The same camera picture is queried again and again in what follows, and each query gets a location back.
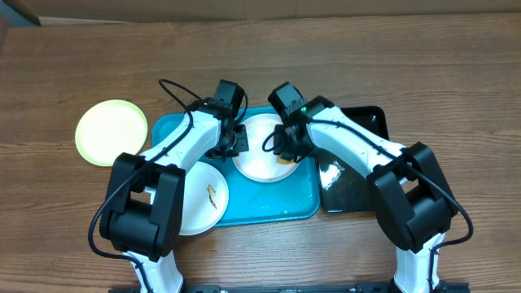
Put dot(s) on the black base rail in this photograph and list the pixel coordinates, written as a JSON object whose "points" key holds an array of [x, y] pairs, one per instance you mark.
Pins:
{"points": [[361, 287]]}

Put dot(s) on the teal plastic tray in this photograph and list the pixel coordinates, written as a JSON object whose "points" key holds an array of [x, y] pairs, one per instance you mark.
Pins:
{"points": [[251, 202]]}

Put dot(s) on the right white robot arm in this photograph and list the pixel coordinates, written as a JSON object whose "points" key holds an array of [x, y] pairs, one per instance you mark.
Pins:
{"points": [[413, 203]]}

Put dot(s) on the black water tray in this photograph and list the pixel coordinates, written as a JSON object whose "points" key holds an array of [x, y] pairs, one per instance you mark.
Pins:
{"points": [[343, 189]]}

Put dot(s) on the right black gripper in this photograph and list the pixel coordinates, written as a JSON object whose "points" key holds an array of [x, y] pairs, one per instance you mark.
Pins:
{"points": [[283, 146]]}

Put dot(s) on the brown food smear lower plate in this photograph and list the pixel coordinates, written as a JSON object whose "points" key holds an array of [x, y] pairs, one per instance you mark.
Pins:
{"points": [[212, 195]]}

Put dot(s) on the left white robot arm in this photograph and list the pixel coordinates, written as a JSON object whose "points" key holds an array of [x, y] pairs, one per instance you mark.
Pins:
{"points": [[142, 212]]}

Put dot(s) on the yellow sponge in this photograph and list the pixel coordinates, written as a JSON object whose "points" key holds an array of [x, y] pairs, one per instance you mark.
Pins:
{"points": [[280, 160]]}

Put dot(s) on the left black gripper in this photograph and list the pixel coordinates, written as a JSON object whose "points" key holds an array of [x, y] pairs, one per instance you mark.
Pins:
{"points": [[242, 144]]}

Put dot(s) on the yellow-rimmed plate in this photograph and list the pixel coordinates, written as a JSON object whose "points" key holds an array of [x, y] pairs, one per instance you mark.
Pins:
{"points": [[108, 129]]}

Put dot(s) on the white plate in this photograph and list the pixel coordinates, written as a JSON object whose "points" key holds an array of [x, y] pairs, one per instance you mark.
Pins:
{"points": [[198, 214], [257, 164]]}

